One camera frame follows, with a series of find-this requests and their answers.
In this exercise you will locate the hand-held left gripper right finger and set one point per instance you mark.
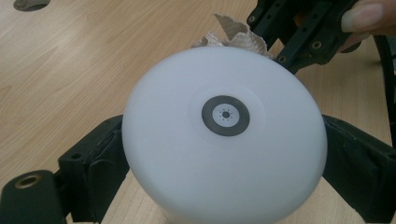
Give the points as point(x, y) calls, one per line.
point(361, 174)

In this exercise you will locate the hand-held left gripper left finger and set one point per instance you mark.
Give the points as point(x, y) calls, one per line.
point(93, 174)

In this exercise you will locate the grey quilted cloth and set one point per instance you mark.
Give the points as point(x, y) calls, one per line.
point(239, 35)

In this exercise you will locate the white round lamp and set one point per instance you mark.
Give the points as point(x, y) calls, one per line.
point(224, 161)

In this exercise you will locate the grey table grommet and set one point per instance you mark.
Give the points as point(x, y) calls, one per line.
point(31, 4)

